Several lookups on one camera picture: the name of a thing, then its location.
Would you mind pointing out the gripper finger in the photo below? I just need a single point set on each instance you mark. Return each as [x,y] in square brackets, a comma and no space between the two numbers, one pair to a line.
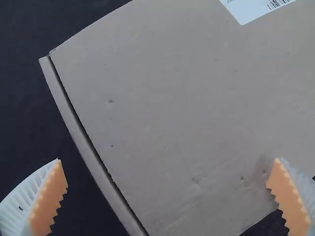
[37,204]
[292,196]

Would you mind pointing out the cardboard box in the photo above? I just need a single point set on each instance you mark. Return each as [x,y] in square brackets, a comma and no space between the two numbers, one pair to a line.
[172,110]

